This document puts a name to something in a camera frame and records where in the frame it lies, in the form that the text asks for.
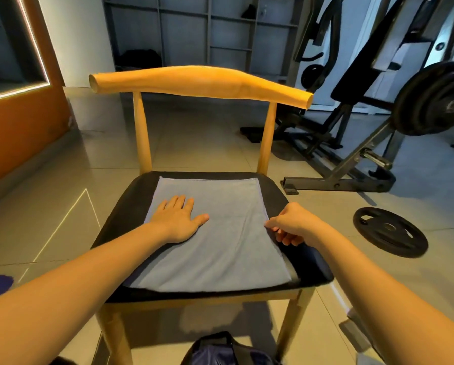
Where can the person's left hand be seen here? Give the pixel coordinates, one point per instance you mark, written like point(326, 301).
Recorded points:
point(173, 222)

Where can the person's right hand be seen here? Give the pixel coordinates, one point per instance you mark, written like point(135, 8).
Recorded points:
point(297, 224)

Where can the single blue-grey towel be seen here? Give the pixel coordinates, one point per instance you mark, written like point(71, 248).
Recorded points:
point(227, 254)

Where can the navy blue bag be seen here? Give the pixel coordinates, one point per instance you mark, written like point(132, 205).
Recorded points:
point(223, 349)

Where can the person's left forearm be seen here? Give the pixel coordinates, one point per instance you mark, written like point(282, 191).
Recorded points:
point(67, 300)

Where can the person's right forearm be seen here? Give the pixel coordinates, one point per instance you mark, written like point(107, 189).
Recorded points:
point(402, 300)

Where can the black and grey gym machine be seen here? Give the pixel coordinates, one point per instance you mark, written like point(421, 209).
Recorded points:
point(341, 155)

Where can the loose black weight plate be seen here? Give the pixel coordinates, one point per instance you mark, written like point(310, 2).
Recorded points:
point(390, 232)

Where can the wooden chair with black seat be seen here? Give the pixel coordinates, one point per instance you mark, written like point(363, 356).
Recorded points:
point(204, 79)

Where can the mounted black weight plate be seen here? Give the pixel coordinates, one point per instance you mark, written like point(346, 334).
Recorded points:
point(432, 99)

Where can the grey shelf unit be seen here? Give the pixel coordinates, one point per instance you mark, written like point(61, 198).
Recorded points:
point(196, 26)

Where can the wall mirror with light strip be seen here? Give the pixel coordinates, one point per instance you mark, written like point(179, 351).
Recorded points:
point(10, 41)

